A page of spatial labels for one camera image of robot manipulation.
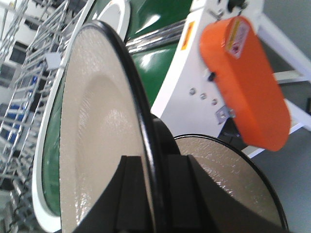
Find white electrical box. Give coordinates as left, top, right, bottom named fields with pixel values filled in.
left=45, top=52, right=61, bottom=71

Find steel rollers right gap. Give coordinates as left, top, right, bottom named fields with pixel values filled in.
left=126, top=19, right=186, bottom=53

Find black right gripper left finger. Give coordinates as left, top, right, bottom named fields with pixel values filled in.
left=74, top=156, right=153, bottom=233

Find white inner conveyor ring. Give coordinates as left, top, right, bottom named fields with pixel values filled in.
left=96, top=0, right=132, bottom=42

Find orange motor cover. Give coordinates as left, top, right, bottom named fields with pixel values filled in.
left=199, top=16, right=291, bottom=151

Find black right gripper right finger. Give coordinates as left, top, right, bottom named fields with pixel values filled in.
left=168, top=154, right=285, bottom=233

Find beige plate black rim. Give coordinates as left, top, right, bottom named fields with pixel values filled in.
left=59, top=20, right=168, bottom=233

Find steel roller rack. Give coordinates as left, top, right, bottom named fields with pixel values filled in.
left=0, top=0, right=74, bottom=233

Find white outer guard rail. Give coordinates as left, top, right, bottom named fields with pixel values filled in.
left=32, top=0, right=95, bottom=233

